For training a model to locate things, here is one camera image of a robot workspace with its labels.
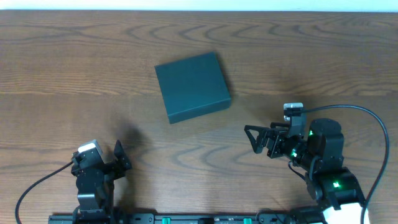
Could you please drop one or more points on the black gift box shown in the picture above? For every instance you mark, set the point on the black gift box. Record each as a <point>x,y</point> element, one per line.
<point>193,87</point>

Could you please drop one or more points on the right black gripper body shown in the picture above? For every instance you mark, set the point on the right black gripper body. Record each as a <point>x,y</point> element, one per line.
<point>274,142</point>

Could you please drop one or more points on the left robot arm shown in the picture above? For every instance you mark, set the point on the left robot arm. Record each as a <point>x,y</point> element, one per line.
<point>95,183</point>

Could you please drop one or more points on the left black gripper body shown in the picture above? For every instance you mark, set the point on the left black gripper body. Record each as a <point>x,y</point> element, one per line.
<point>114,171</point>

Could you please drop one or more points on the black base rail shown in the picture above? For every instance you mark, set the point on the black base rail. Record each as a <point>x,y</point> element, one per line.
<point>150,218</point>

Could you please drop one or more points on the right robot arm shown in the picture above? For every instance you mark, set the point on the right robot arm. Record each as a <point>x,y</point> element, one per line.
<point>318,149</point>

